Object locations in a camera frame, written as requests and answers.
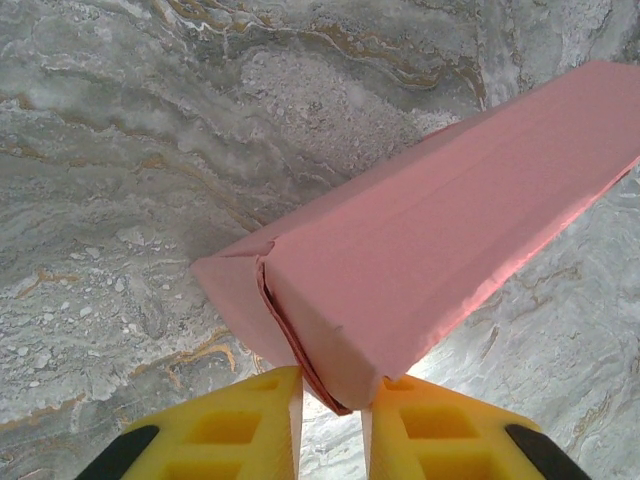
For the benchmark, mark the pink paper box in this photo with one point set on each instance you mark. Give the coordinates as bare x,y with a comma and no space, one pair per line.
425,225

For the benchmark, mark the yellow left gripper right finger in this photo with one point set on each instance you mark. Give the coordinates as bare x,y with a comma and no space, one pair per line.
390,450

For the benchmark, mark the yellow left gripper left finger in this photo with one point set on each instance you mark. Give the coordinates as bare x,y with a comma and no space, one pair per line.
270,450

